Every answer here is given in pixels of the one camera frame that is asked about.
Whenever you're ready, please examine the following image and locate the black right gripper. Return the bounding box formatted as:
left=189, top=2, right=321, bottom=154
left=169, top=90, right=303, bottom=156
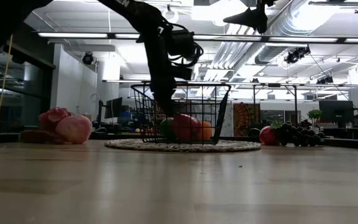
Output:
left=223, top=0, right=277, bottom=34

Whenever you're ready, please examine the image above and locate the small dark computer monitor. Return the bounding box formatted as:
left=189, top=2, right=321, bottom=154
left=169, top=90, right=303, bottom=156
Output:
left=104, top=96, right=124, bottom=119

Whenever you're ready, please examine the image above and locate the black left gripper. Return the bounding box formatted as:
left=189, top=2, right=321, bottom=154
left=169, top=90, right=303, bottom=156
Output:
left=144, top=30, right=195, bottom=116

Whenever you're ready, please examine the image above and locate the silver ventilation duct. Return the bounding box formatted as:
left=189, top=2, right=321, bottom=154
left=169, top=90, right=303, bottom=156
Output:
left=255, top=0, right=326, bottom=65

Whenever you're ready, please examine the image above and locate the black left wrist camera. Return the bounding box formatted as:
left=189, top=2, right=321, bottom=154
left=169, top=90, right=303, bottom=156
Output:
left=171, top=29, right=198, bottom=60

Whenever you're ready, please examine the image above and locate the potted green plant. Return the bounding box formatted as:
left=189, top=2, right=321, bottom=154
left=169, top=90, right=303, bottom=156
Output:
left=307, top=108, right=323, bottom=135

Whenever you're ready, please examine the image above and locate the black wire basket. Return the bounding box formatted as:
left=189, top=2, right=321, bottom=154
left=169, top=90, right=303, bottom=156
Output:
left=131, top=82, right=232, bottom=146

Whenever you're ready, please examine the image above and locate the long ceiling light bar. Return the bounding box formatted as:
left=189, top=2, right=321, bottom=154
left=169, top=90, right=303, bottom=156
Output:
left=37, top=30, right=358, bottom=44

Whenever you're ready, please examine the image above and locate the orange patterned wall hanging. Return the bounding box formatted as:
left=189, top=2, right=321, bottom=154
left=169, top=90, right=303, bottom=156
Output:
left=232, top=102, right=261, bottom=137

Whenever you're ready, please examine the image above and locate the wide dark computer monitor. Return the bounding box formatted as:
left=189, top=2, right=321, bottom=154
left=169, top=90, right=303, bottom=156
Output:
left=318, top=100, right=354, bottom=124

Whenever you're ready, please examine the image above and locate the orange fruit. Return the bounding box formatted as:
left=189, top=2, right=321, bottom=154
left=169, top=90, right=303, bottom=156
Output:
left=198, top=120, right=213, bottom=141

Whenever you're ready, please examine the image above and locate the red bell pepper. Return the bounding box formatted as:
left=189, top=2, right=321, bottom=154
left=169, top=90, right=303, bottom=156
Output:
left=172, top=113, right=202, bottom=141

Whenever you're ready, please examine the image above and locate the black ceiling spotlight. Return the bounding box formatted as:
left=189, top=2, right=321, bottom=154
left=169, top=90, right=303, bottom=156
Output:
left=81, top=51, right=94, bottom=66

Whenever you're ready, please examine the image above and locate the pink peach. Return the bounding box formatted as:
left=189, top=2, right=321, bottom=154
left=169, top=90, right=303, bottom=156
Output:
left=55, top=114, right=93, bottom=145

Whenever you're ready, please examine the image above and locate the white hanging ring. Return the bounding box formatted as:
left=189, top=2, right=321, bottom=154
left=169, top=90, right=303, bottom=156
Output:
left=163, top=7, right=180, bottom=25

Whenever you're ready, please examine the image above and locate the small black spotlight cluster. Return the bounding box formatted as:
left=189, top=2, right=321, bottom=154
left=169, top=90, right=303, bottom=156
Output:
left=316, top=75, right=334, bottom=85

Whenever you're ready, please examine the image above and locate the black ceiling track fixture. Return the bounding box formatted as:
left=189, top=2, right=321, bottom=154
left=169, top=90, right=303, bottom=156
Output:
left=308, top=1, right=358, bottom=14

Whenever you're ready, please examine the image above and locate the pink dragon fruit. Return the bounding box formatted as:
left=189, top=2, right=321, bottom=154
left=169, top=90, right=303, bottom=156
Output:
left=39, top=107, right=74, bottom=134

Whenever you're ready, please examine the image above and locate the red orange mango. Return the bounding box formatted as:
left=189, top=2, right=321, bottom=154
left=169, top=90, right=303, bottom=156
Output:
left=259, top=125, right=281, bottom=146

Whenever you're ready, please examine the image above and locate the yellow power cable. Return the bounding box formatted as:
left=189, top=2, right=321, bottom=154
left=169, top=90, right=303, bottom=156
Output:
left=0, top=33, right=14, bottom=126

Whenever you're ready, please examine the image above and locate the black grape bunch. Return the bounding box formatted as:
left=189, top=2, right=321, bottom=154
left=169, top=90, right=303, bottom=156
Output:
left=270, top=120, right=326, bottom=148

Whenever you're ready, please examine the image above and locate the round woven placemat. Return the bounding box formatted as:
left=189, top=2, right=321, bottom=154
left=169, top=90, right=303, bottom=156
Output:
left=104, top=138, right=262, bottom=153

